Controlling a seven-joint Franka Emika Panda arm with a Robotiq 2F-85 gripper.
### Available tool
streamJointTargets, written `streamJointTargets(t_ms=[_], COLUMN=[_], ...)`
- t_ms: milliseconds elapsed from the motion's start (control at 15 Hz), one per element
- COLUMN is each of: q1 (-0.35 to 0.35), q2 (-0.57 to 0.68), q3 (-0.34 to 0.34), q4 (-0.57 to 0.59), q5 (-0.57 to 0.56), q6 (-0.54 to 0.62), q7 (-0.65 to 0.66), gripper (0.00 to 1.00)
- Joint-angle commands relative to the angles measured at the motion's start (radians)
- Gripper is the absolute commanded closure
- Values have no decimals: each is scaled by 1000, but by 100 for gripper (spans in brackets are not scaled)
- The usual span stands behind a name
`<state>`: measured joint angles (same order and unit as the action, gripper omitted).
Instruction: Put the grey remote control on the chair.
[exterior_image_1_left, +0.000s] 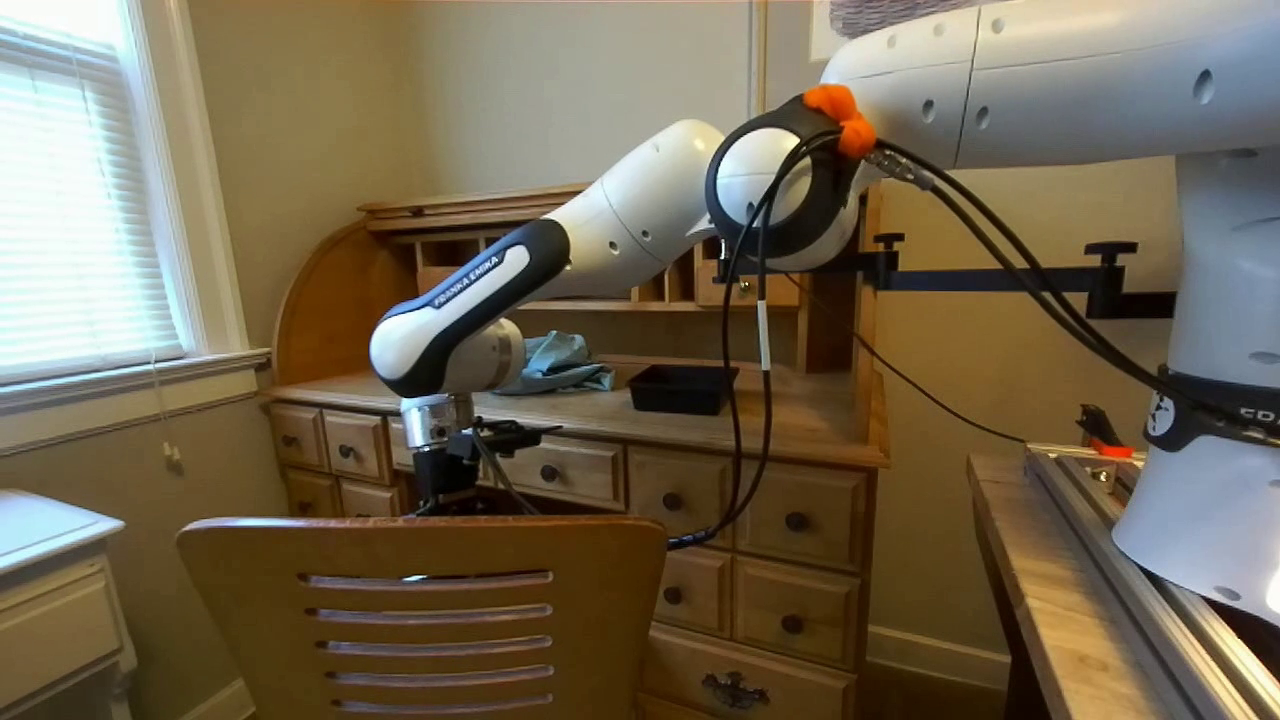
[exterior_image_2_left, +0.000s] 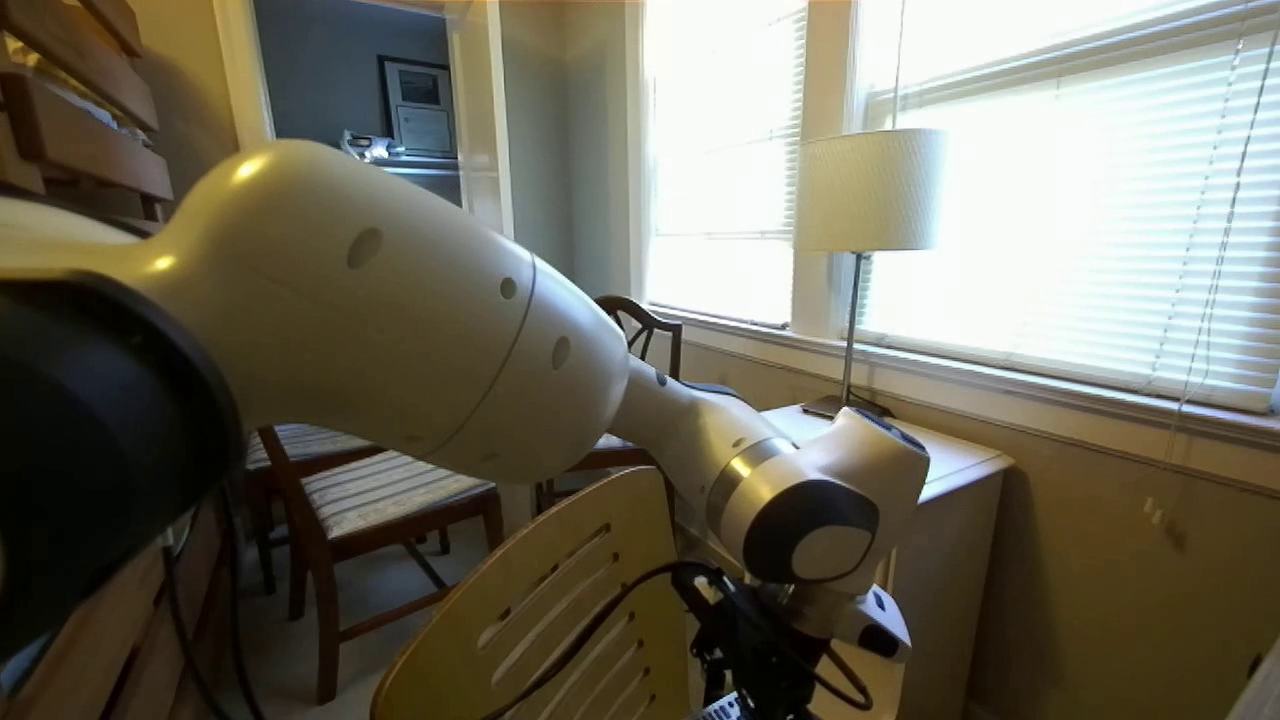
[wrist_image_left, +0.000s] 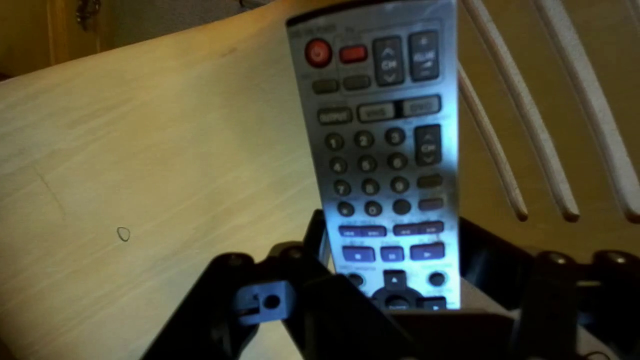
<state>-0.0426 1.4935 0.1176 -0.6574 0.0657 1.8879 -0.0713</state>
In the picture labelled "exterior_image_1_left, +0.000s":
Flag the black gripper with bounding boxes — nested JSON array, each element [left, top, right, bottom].
[[414, 444, 488, 526]]

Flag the wooden slatted chair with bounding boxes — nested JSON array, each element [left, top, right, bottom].
[[174, 514, 673, 720]]

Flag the wooden desk drawer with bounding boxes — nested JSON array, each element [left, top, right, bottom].
[[337, 476, 406, 522], [268, 402, 328, 473], [494, 423, 627, 514], [626, 444, 736, 548], [734, 553, 864, 670], [383, 417, 496, 490], [319, 409, 391, 485], [279, 465, 342, 522], [734, 457, 869, 570], [653, 541, 736, 638]]

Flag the crumpled blue cloth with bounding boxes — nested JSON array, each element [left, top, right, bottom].
[[496, 327, 619, 402]]

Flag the black plastic tray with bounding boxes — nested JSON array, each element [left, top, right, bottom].
[[627, 360, 741, 417]]

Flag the wooden roll-top desk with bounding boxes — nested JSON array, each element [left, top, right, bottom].
[[261, 183, 902, 720]]

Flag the small wooden hutch drawer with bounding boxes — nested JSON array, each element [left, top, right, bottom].
[[692, 256, 803, 314]]

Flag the white side cabinet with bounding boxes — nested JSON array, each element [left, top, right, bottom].
[[0, 485, 139, 720]]

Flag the white window blinds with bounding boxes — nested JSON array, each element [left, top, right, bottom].
[[0, 26, 193, 385]]

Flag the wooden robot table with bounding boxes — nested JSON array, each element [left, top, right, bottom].
[[970, 447, 1206, 720]]

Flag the wide drawer with metal handle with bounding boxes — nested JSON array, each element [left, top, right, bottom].
[[643, 621, 860, 720]]

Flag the white window frame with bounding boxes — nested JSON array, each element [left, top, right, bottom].
[[0, 0, 271, 417]]

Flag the thin black wall cable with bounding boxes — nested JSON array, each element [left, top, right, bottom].
[[854, 327, 1033, 447]]

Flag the orange cable tie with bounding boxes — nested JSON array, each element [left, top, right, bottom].
[[802, 79, 885, 166]]

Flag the framed wall picture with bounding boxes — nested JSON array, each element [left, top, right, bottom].
[[744, 0, 995, 120]]

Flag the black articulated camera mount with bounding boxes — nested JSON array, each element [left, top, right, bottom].
[[854, 228, 1179, 325]]

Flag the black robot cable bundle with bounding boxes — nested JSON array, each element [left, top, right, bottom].
[[664, 124, 1280, 553]]

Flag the orange handled clamp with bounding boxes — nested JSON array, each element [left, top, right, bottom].
[[1078, 402, 1141, 470]]

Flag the aluminium rail frame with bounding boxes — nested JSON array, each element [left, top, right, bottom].
[[1025, 444, 1280, 720]]

